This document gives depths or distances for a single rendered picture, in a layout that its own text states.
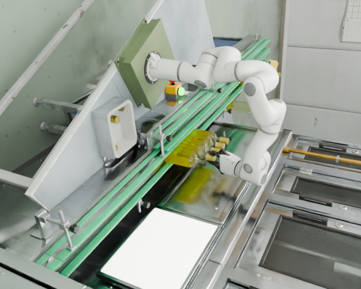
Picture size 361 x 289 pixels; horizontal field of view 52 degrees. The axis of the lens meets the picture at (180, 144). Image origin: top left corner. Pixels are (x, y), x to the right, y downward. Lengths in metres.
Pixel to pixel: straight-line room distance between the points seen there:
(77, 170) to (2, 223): 0.51
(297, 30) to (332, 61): 0.85
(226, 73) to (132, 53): 0.43
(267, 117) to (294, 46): 6.28
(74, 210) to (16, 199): 0.60
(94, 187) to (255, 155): 0.68
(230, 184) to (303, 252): 0.48
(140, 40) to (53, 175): 0.71
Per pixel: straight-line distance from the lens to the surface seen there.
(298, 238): 1.66
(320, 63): 7.68
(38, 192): 1.49
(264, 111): 1.42
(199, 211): 1.69
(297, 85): 7.91
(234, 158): 1.72
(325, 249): 1.64
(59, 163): 1.53
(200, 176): 1.91
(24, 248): 1.43
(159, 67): 1.73
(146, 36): 1.76
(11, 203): 2.05
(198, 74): 1.63
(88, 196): 1.57
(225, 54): 1.60
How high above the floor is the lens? 1.78
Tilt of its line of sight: 26 degrees down
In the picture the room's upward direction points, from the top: 101 degrees clockwise
